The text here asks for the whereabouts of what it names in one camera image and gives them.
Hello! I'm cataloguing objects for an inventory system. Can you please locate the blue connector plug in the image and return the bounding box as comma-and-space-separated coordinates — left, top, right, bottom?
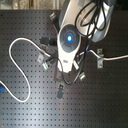
0, 81, 5, 93

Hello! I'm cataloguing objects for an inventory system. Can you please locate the metal cable clip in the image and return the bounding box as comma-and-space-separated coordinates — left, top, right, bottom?
79, 71, 86, 81
37, 52, 48, 70
50, 12, 56, 21
97, 48, 104, 69

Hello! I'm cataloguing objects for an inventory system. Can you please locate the metal cable clip top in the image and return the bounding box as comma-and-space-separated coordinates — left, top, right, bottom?
50, 12, 56, 21

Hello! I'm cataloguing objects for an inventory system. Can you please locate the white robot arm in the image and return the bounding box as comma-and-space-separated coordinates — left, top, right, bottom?
57, 0, 115, 78

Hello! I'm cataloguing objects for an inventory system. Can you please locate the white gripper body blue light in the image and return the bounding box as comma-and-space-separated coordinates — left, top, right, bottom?
57, 24, 81, 72

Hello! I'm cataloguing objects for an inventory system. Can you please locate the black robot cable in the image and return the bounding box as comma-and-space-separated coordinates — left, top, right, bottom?
39, 0, 113, 86

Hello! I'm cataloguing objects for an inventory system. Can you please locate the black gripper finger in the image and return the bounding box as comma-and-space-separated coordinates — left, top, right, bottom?
57, 82, 65, 99
55, 70, 63, 82

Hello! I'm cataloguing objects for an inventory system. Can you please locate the white cable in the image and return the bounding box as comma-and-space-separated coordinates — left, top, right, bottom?
8, 37, 52, 103

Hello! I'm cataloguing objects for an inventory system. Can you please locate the metal cable clip left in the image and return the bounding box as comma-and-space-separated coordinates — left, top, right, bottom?
37, 52, 48, 70

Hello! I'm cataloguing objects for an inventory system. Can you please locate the metal cable clip right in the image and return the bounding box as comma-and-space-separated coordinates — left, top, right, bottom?
97, 48, 104, 69

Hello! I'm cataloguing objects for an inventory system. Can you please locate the metal cable clip lower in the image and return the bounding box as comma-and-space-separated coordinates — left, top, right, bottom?
79, 71, 86, 81

